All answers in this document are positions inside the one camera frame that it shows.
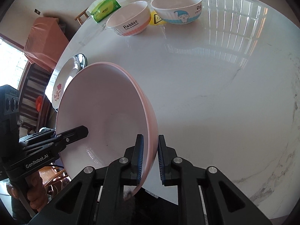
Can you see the yellow warning sticker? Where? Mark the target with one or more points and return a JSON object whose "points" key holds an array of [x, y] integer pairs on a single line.
{"points": [[156, 20]]}

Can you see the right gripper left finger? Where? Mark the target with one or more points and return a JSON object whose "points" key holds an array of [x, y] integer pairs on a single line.
{"points": [[134, 154]]}

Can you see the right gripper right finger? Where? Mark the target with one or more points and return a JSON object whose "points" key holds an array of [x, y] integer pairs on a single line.
{"points": [[168, 175]]}

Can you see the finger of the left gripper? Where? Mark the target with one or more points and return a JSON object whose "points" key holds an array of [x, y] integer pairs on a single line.
{"points": [[72, 135]]}

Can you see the white bowl blue cartoon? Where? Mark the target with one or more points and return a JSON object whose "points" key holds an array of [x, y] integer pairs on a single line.
{"points": [[179, 12]]}

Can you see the pink bowl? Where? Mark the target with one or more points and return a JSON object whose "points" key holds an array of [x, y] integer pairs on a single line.
{"points": [[108, 101]]}

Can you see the wall switch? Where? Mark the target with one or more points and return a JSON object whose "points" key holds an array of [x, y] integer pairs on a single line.
{"points": [[37, 11]]}

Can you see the green tissue pack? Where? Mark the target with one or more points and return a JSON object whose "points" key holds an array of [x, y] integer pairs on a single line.
{"points": [[100, 9]]}

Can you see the white plate pink flowers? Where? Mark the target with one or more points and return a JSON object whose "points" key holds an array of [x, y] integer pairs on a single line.
{"points": [[67, 73]]}

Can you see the white rabbit bowl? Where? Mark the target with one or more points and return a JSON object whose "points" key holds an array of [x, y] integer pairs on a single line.
{"points": [[131, 19]]}

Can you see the person left hand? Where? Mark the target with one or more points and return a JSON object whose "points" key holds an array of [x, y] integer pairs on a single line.
{"points": [[36, 195]]}

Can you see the pink cloth covered furniture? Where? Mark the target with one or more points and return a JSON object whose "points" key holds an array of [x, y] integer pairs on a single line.
{"points": [[45, 43]]}

